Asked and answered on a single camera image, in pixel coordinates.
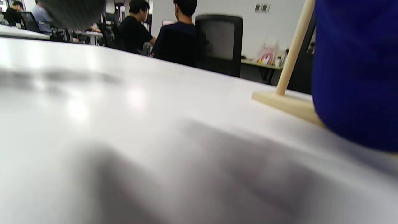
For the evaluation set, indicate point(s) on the grey wall switch plate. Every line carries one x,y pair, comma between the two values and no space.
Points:
257,7
266,8

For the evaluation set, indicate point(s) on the light wooden desk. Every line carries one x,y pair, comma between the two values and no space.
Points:
258,64

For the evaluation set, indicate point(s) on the black mesh office chair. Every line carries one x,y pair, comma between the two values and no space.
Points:
219,40

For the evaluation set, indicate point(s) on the wooden hanging rack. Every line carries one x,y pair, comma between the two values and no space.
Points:
289,104

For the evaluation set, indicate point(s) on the person's right hand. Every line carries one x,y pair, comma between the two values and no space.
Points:
73,12

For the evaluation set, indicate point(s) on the red and white bag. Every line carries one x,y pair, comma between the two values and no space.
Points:
267,56

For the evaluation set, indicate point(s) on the white table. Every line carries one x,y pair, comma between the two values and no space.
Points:
21,32
93,34

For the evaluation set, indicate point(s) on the blue baseball cap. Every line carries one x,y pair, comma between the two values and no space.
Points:
354,77

